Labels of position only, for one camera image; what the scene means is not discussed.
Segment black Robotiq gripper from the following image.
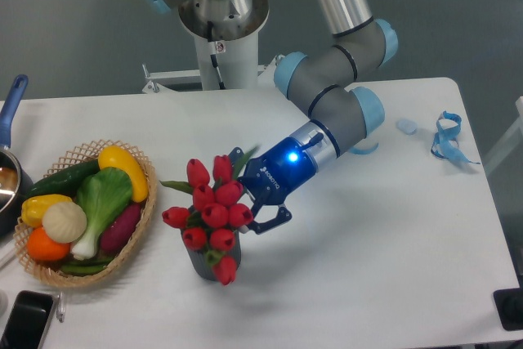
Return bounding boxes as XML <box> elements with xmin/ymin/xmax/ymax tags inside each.
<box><xmin>228</xmin><ymin>136</ymin><xmax>317</xmax><ymax>235</ymax></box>

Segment black smartphone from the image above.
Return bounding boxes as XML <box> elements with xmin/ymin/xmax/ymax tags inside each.
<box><xmin>1</xmin><ymin>290</ymin><xmax>56</xmax><ymax>349</ymax></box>

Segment black device at edge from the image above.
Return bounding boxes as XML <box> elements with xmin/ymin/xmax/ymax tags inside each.
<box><xmin>493</xmin><ymin>288</ymin><xmax>522</xmax><ymax>331</ymax></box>

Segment green bok choy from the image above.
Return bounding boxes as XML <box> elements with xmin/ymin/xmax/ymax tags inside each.
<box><xmin>71</xmin><ymin>167</ymin><xmax>132</xmax><ymax>261</ymax></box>

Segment small pale blue cap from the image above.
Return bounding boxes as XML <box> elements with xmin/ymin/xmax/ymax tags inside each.
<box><xmin>396</xmin><ymin>119</ymin><xmax>418</xmax><ymax>136</ymax></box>

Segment purple sweet potato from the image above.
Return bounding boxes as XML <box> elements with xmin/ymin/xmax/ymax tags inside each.
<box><xmin>100</xmin><ymin>203</ymin><xmax>141</xmax><ymax>255</ymax></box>

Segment green pea pods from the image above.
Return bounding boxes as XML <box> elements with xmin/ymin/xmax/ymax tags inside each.
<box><xmin>59</xmin><ymin>257</ymin><xmax>114</xmax><ymax>276</ymax></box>

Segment blue ribbon bundle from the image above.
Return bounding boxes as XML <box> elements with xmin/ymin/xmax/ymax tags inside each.
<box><xmin>430</xmin><ymin>110</ymin><xmax>481</xmax><ymax>166</ymax></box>

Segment yellow squash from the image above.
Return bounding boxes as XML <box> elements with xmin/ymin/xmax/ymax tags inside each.
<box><xmin>98</xmin><ymin>145</ymin><xmax>149</xmax><ymax>203</ymax></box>

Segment green cucumber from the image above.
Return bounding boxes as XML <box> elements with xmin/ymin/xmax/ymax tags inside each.
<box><xmin>25</xmin><ymin>160</ymin><xmax>100</xmax><ymax>198</ymax></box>

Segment small clear clip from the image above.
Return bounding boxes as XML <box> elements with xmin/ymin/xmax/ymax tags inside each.
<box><xmin>56</xmin><ymin>291</ymin><xmax>65</xmax><ymax>323</ymax></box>

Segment orange fruit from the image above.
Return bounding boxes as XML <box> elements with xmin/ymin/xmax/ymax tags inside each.
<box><xmin>26</xmin><ymin>227</ymin><xmax>70</xmax><ymax>262</ymax></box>

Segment white frame at right edge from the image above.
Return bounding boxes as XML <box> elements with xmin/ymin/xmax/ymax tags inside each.
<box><xmin>483</xmin><ymin>96</ymin><xmax>522</xmax><ymax>177</ymax></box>

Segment yellow bell pepper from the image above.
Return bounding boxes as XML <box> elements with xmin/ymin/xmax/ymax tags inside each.
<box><xmin>21</xmin><ymin>194</ymin><xmax>73</xmax><ymax>228</ymax></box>

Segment dark grey ribbed vase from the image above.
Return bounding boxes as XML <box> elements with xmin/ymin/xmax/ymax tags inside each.
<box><xmin>187</xmin><ymin>231</ymin><xmax>242</xmax><ymax>285</ymax></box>

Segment blue handled saucepan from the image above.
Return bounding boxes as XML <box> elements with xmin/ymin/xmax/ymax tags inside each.
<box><xmin>1</xmin><ymin>74</ymin><xmax>33</xmax><ymax>237</ymax></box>

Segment white steamed bun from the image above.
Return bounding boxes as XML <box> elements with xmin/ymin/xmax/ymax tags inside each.
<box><xmin>42</xmin><ymin>202</ymin><xmax>87</xmax><ymax>244</ymax></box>

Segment red tulip bouquet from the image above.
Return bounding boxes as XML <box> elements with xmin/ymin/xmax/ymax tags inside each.
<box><xmin>159</xmin><ymin>145</ymin><xmax>260</xmax><ymax>287</ymax></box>

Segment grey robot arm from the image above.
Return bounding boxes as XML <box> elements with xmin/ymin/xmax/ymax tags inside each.
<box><xmin>146</xmin><ymin>0</ymin><xmax>398</xmax><ymax>234</ymax></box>

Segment blue ribbon strip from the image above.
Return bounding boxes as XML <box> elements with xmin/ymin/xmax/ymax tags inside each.
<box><xmin>349</xmin><ymin>143</ymin><xmax>379</xmax><ymax>155</ymax></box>

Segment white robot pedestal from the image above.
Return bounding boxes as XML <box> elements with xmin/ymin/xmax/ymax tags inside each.
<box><xmin>141</xmin><ymin>0</ymin><xmax>287</xmax><ymax>95</ymax></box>

